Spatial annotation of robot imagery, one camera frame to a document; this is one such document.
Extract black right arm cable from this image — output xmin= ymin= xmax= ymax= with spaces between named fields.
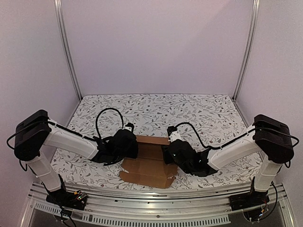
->
xmin=175 ymin=122 xmax=256 ymax=150

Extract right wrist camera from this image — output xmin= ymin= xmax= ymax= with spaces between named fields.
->
xmin=167 ymin=126 xmax=193 ymax=156

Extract brown cardboard paper box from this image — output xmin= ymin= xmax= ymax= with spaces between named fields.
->
xmin=119 ymin=135 xmax=178 ymax=189

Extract right aluminium frame post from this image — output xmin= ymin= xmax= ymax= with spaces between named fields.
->
xmin=232 ymin=0 xmax=260 ymax=102

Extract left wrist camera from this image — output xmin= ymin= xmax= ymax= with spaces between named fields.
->
xmin=114 ymin=122 xmax=137 ymax=148

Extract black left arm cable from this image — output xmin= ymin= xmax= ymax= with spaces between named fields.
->
xmin=95 ymin=107 xmax=125 ymax=142

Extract aluminium front rail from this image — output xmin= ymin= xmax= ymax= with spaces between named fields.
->
xmin=21 ymin=183 xmax=296 ymax=227

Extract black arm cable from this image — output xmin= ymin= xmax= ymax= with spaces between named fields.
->
xmin=95 ymin=107 xmax=125 ymax=142
xmin=175 ymin=122 xmax=256 ymax=150

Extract floral patterned table mat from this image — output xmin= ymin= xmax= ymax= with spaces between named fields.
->
xmin=51 ymin=94 xmax=246 ymax=190

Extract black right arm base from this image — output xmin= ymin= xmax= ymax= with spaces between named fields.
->
xmin=229 ymin=177 xmax=270 ymax=211

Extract aluminium frame post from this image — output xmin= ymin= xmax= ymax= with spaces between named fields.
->
xmin=232 ymin=0 xmax=260 ymax=102
xmin=54 ymin=0 xmax=83 ymax=101

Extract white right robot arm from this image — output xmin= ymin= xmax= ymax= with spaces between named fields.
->
xmin=162 ymin=114 xmax=295 ymax=206

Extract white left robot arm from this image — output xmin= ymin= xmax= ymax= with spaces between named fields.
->
xmin=12 ymin=110 xmax=138 ymax=205

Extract left aluminium frame post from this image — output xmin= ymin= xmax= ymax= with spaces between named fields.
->
xmin=54 ymin=0 xmax=83 ymax=101

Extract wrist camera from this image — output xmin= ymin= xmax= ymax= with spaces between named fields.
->
xmin=114 ymin=122 xmax=137 ymax=148
xmin=167 ymin=126 xmax=193 ymax=156

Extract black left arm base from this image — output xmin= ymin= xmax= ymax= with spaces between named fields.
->
xmin=45 ymin=175 xmax=88 ymax=210

